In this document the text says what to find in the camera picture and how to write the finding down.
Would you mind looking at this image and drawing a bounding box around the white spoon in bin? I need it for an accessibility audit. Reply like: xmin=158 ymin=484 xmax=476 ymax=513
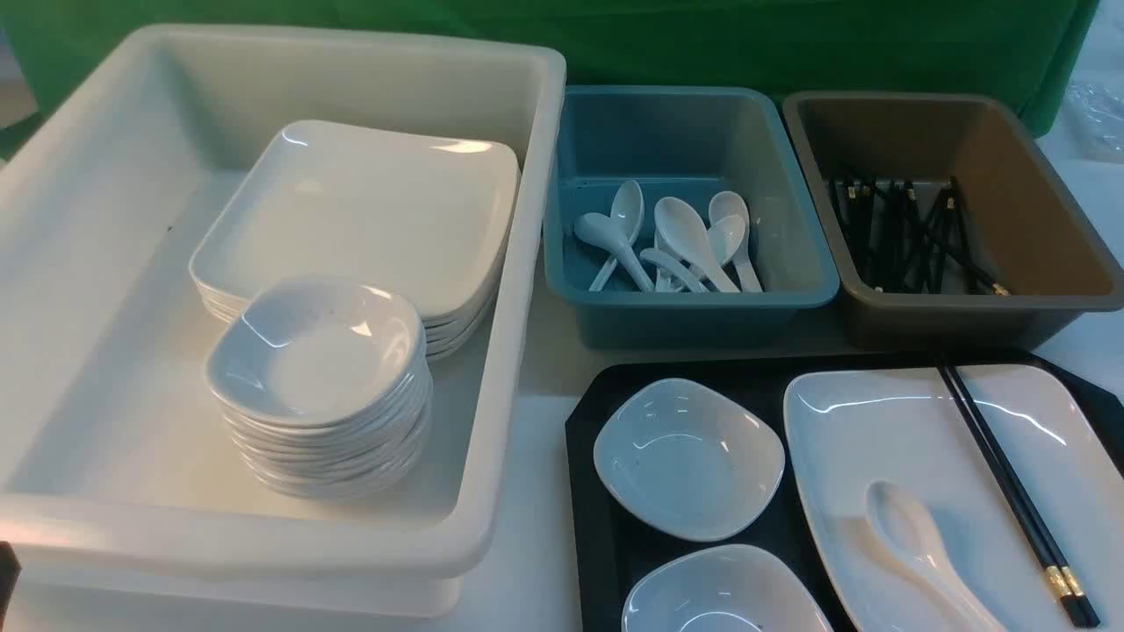
xmin=638 ymin=249 xmax=708 ymax=294
xmin=574 ymin=213 xmax=655 ymax=292
xmin=654 ymin=197 xmax=741 ymax=294
xmin=708 ymin=190 xmax=763 ymax=292
xmin=707 ymin=216 xmax=746 ymax=281
xmin=588 ymin=179 xmax=644 ymax=291

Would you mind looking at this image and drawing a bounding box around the green backdrop cloth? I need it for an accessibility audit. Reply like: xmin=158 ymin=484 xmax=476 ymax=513
xmin=1 ymin=1 xmax=1099 ymax=159

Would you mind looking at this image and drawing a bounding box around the pile of black chopsticks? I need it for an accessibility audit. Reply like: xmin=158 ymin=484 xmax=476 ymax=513
xmin=826 ymin=164 xmax=1010 ymax=296

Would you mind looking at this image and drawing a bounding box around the white small bowl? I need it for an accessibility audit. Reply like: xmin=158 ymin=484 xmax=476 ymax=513
xmin=620 ymin=543 xmax=832 ymax=631
xmin=593 ymin=377 xmax=786 ymax=542

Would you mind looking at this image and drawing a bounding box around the brown plastic bin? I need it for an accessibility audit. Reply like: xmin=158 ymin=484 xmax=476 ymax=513
xmin=782 ymin=90 xmax=1121 ymax=349

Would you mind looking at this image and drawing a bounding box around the black serving tray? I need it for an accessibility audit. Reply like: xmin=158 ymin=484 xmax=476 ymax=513
xmin=565 ymin=351 xmax=1124 ymax=632

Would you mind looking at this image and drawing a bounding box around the white ceramic soup spoon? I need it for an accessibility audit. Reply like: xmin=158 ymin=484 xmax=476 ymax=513
xmin=865 ymin=479 xmax=1006 ymax=631

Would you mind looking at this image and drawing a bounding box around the large white plastic tub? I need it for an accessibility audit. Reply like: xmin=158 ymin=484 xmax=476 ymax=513
xmin=1 ymin=25 xmax=566 ymax=619

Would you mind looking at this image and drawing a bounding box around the stack of white square plates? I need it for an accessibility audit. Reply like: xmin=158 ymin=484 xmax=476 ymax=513
xmin=188 ymin=119 xmax=522 ymax=360

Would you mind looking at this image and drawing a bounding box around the large white rice plate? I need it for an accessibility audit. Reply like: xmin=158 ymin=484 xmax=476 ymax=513
xmin=783 ymin=363 xmax=1123 ymax=631

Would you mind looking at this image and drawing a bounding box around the stack of white small bowls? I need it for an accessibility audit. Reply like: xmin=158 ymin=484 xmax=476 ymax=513
xmin=202 ymin=276 xmax=435 ymax=499

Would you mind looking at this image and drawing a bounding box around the blue plastic bin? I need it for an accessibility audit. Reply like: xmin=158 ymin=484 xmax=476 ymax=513
xmin=542 ymin=85 xmax=839 ymax=349

